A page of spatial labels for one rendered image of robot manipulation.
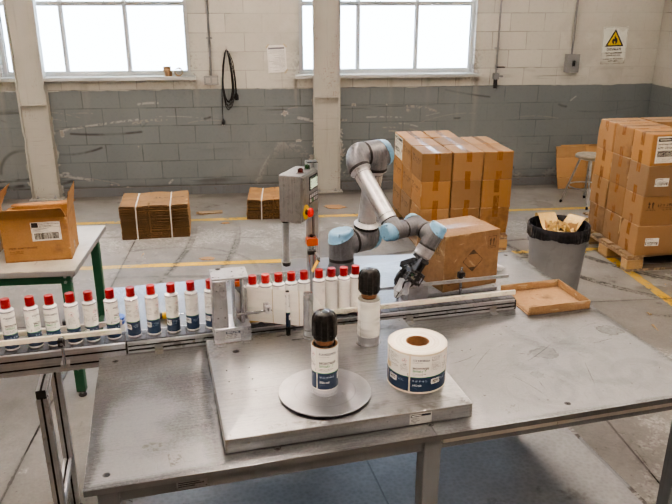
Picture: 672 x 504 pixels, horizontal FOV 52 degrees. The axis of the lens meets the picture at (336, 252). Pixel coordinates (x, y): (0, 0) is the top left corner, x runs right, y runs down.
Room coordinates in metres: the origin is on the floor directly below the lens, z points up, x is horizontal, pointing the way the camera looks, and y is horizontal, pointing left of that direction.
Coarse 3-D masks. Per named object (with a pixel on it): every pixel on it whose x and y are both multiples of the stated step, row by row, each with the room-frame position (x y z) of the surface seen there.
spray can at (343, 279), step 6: (342, 270) 2.63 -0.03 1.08; (342, 276) 2.63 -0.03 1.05; (348, 276) 2.64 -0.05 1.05; (342, 282) 2.62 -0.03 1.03; (348, 282) 2.62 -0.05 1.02; (342, 288) 2.62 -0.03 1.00; (348, 288) 2.62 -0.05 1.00; (342, 294) 2.62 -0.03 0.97; (348, 294) 2.62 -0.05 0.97; (342, 300) 2.62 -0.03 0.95; (348, 300) 2.62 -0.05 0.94; (342, 306) 2.62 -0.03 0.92; (348, 306) 2.63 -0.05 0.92
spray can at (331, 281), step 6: (330, 270) 2.61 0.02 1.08; (330, 276) 2.61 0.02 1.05; (330, 282) 2.61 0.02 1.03; (336, 282) 2.62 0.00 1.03; (330, 288) 2.61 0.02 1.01; (336, 288) 2.62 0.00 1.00; (330, 294) 2.61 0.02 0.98; (336, 294) 2.62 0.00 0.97; (330, 300) 2.61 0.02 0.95; (336, 300) 2.62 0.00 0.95; (330, 306) 2.61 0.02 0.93; (336, 306) 2.62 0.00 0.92
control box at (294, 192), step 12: (312, 168) 2.73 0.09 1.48; (288, 180) 2.61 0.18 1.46; (300, 180) 2.59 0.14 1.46; (288, 192) 2.61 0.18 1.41; (300, 192) 2.59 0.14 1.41; (288, 204) 2.61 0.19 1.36; (300, 204) 2.59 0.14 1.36; (312, 204) 2.68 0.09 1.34; (288, 216) 2.61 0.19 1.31; (300, 216) 2.59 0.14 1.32
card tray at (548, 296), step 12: (504, 288) 2.97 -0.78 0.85; (516, 288) 2.99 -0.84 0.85; (528, 288) 3.00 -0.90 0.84; (540, 288) 3.01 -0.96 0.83; (552, 288) 3.01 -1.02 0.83; (564, 288) 2.99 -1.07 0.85; (516, 300) 2.87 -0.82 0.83; (528, 300) 2.87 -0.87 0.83; (540, 300) 2.87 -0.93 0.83; (552, 300) 2.87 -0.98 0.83; (564, 300) 2.87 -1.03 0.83; (576, 300) 2.87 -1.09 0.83; (588, 300) 2.79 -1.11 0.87; (528, 312) 2.72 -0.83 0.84; (540, 312) 2.73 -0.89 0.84; (552, 312) 2.75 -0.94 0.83
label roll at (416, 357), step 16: (400, 336) 2.13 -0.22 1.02; (416, 336) 2.14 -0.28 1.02; (432, 336) 2.13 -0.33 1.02; (400, 352) 2.03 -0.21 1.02; (416, 352) 2.02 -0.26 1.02; (432, 352) 2.02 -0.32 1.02; (400, 368) 2.02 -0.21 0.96; (416, 368) 2.00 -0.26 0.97; (432, 368) 2.01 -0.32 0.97; (400, 384) 2.02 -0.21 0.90; (416, 384) 2.00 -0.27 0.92; (432, 384) 2.01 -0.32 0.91
